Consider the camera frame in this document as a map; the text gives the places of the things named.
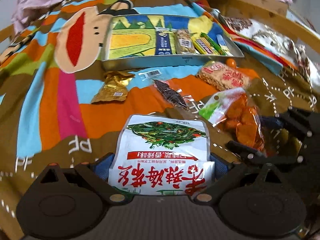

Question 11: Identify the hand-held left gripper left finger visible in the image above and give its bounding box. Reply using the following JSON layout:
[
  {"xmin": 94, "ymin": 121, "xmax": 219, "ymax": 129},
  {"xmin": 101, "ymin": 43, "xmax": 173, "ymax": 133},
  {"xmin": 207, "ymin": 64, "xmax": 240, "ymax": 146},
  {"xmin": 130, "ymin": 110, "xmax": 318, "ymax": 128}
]
[{"xmin": 39, "ymin": 153, "xmax": 128, "ymax": 204}]

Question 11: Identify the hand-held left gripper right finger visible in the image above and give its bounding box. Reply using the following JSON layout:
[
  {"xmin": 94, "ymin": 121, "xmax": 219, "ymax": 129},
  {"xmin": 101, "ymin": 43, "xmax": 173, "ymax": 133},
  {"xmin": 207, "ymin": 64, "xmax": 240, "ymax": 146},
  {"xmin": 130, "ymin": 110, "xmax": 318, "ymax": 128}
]
[{"xmin": 195, "ymin": 156, "xmax": 285, "ymax": 203}]

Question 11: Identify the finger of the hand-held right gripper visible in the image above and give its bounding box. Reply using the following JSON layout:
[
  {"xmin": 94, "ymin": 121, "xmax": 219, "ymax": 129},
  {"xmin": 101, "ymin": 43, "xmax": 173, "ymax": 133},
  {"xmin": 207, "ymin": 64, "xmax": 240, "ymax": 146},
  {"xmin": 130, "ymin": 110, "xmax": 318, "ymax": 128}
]
[
  {"xmin": 226, "ymin": 140, "xmax": 302, "ymax": 167},
  {"xmin": 261, "ymin": 107, "xmax": 317, "ymax": 137}
]

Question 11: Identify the orange snack bag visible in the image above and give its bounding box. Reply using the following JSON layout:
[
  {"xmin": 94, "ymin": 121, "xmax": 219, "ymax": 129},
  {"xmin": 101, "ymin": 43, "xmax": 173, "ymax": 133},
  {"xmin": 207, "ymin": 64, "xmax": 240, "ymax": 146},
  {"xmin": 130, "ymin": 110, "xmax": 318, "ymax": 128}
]
[{"xmin": 199, "ymin": 87, "xmax": 266, "ymax": 154}]

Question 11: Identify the white seaweed snack packet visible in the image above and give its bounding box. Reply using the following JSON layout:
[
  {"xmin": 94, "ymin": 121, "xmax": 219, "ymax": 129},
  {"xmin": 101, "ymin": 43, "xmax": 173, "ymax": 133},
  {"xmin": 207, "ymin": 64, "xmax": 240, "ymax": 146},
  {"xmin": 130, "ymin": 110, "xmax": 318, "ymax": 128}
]
[{"xmin": 107, "ymin": 114, "xmax": 216, "ymax": 196}]

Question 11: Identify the gold foil snack packet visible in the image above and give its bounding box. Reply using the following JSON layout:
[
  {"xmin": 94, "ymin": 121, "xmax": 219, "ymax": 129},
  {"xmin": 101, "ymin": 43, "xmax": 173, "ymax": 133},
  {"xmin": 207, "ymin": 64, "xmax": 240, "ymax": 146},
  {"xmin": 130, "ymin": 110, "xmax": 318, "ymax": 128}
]
[{"xmin": 90, "ymin": 70, "xmax": 136, "ymax": 103}]

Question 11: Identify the rice cracker packet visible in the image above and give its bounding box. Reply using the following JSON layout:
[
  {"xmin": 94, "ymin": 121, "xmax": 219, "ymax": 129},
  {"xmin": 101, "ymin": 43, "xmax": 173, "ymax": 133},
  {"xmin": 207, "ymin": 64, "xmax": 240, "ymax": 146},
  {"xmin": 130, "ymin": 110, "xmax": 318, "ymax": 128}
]
[{"xmin": 196, "ymin": 60, "xmax": 251, "ymax": 92}]

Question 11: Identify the clear packet dark dried snack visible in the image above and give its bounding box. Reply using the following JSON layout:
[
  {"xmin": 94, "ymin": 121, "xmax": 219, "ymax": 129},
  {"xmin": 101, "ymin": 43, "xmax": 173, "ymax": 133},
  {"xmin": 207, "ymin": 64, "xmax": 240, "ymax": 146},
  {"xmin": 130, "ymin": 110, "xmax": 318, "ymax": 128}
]
[{"xmin": 139, "ymin": 69, "xmax": 191, "ymax": 112}]

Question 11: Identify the green candy stick pack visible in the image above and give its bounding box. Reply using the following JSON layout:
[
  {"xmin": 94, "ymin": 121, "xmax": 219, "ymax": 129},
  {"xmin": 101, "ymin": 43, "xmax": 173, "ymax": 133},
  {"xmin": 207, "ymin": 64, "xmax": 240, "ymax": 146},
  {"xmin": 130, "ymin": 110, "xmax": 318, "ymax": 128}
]
[{"xmin": 200, "ymin": 32, "xmax": 229, "ymax": 56}]

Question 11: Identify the metal tray with drawing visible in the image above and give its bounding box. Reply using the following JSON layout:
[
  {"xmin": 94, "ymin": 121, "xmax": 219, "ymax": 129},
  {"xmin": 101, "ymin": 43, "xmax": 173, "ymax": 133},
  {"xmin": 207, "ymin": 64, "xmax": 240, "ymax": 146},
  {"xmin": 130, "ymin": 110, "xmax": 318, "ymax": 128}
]
[{"xmin": 101, "ymin": 14, "xmax": 245, "ymax": 72}]

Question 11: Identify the granola bar with barcode label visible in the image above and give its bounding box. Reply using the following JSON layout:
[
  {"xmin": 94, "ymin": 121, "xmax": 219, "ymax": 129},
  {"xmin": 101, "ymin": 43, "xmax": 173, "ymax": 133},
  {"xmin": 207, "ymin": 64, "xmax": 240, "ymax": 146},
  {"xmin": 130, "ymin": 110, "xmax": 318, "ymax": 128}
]
[{"xmin": 175, "ymin": 29, "xmax": 197, "ymax": 55}]

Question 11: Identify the blue snack bar packet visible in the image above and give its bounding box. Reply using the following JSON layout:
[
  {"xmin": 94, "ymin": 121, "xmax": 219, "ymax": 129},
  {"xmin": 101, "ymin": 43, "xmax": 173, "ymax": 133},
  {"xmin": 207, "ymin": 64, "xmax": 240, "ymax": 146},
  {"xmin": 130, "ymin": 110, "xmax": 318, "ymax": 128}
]
[{"xmin": 155, "ymin": 28, "xmax": 173, "ymax": 56}]

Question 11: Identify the colourful printed blanket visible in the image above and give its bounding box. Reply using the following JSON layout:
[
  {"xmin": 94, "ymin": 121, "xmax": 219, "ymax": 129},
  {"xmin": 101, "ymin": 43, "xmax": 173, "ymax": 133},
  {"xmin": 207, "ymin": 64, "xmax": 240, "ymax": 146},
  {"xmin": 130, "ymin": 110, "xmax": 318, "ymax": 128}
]
[{"xmin": 0, "ymin": 0, "xmax": 320, "ymax": 230}]

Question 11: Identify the floral satin quilt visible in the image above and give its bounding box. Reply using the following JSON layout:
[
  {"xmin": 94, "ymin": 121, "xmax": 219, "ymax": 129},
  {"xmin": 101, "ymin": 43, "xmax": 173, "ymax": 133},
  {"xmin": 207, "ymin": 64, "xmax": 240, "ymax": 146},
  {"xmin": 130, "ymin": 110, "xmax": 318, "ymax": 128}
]
[{"xmin": 220, "ymin": 15, "xmax": 313, "ymax": 83}]

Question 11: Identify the pink bed sheet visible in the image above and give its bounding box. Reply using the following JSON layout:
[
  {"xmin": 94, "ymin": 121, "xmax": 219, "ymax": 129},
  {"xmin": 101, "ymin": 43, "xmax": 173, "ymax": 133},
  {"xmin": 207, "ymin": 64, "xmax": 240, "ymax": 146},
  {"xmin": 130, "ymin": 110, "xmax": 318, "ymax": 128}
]
[{"xmin": 11, "ymin": 0, "xmax": 293, "ymax": 30}]

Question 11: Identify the wooden bed rail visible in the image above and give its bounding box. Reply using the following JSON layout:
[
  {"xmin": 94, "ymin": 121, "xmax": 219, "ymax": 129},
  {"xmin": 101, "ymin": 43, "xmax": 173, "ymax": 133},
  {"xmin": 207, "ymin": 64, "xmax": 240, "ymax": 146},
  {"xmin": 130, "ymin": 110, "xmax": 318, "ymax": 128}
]
[{"xmin": 225, "ymin": 0, "xmax": 320, "ymax": 48}]

